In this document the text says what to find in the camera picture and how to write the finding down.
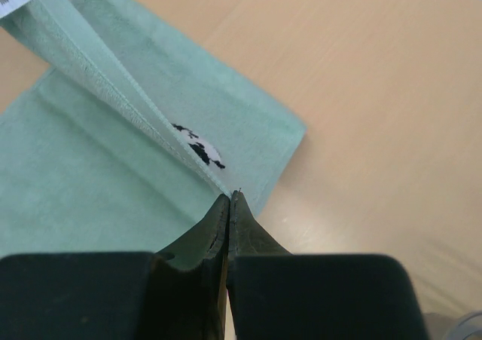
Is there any light teal towel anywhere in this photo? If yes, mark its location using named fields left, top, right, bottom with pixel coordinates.
left=1, top=0, right=306, bottom=256

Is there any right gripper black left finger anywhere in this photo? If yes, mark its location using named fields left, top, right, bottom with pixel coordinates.
left=1, top=195, right=230, bottom=339

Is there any clear plastic storage bin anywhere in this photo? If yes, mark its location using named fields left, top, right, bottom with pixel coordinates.
left=424, top=311, right=481, bottom=340

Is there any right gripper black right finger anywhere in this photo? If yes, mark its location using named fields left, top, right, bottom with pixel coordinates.
left=226, top=191, right=429, bottom=339

